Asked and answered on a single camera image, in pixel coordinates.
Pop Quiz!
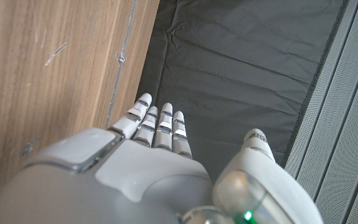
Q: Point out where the black fabric backdrop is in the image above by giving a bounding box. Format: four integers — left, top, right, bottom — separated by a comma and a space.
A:
134, 0, 351, 185

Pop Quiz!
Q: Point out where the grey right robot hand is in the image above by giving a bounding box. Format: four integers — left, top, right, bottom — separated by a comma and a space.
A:
0, 92, 324, 224

